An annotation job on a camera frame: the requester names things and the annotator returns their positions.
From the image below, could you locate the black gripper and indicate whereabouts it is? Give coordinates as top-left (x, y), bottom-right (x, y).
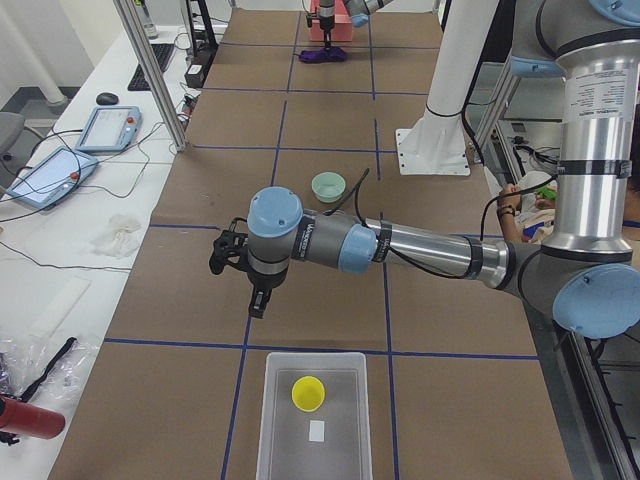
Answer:
top-left (319, 16), bottom-right (334, 50)
top-left (248, 284), bottom-right (273, 318)

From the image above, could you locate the purple cloth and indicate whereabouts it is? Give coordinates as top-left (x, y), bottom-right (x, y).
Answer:
top-left (299, 46), bottom-right (348, 64)

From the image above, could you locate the mint green bowl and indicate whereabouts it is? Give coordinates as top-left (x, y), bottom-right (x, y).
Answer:
top-left (311, 171), bottom-right (346, 204)

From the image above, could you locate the yellow plastic cup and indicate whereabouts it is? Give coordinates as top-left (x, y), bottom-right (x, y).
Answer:
top-left (291, 375), bottom-right (326, 413)

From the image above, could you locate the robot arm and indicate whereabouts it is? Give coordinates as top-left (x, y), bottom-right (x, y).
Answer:
top-left (308, 0), bottom-right (392, 50)
top-left (241, 1), bottom-right (639, 339)

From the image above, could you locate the small black box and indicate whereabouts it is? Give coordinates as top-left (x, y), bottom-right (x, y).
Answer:
top-left (184, 64), bottom-right (205, 89)

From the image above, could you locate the pink plastic bin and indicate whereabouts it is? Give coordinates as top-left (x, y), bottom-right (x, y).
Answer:
top-left (306, 0), bottom-right (355, 43)

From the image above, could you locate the clear plastic storage bin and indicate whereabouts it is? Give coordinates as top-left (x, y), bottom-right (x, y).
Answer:
top-left (256, 352), bottom-right (373, 479)

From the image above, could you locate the crumpled white tissue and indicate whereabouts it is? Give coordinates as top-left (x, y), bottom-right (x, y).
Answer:
top-left (91, 214), bottom-right (141, 259)

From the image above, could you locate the white label in bin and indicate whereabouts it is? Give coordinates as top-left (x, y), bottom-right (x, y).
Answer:
top-left (308, 420), bottom-right (325, 443)

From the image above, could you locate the black keyboard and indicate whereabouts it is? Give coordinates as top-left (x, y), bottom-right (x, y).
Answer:
top-left (127, 43), bottom-right (176, 92)

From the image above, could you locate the white foam strip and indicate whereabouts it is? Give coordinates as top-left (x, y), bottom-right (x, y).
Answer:
top-left (29, 277), bottom-right (91, 338)

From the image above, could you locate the far teach pendant tablet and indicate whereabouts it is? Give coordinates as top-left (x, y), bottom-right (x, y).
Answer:
top-left (75, 106), bottom-right (142, 155)

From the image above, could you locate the teach pendant tablet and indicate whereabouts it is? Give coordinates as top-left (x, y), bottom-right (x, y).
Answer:
top-left (75, 106), bottom-right (142, 155)
top-left (6, 147), bottom-right (98, 209)

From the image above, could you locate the black computer mouse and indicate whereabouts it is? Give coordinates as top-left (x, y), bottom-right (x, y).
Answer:
top-left (95, 92), bottom-right (119, 106)

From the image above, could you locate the near teach pendant tablet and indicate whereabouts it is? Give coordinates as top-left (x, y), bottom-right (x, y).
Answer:
top-left (6, 147), bottom-right (98, 209)

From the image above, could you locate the clear plastic bag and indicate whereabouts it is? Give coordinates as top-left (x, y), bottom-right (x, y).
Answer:
top-left (1, 336), bottom-right (99, 406)

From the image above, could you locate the seated person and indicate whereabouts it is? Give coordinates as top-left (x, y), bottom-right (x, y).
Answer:
top-left (497, 171), bottom-right (556, 244)

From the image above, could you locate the red cylinder bottle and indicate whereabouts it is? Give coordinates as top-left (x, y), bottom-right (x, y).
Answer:
top-left (1, 396), bottom-right (66, 439)

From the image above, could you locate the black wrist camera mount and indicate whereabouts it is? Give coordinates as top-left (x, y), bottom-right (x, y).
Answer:
top-left (209, 230), bottom-right (249, 275)

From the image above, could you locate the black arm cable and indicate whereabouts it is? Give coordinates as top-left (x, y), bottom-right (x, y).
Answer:
top-left (324, 167), bottom-right (371, 221)

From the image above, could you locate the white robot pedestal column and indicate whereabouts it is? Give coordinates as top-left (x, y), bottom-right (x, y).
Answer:
top-left (425, 0), bottom-right (499, 120)

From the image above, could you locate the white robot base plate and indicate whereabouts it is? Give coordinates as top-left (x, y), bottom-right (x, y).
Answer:
top-left (395, 126), bottom-right (471, 176)

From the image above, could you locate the aluminium frame post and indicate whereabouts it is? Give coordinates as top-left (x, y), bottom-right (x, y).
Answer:
top-left (113, 0), bottom-right (187, 152)

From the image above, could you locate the black strap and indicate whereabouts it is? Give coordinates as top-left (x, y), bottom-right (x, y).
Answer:
top-left (19, 336), bottom-right (78, 402)

